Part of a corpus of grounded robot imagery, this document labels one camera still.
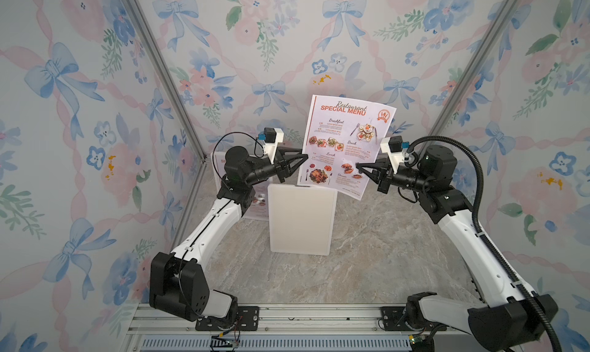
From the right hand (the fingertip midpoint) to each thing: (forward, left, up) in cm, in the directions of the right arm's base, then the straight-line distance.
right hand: (360, 164), depth 66 cm
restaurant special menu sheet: (+5, +34, -30) cm, 46 cm away
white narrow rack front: (-3, +31, -7) cm, 32 cm away
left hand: (+2, +16, +2) cm, 16 cm away
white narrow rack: (-6, +17, -21) cm, 27 cm away
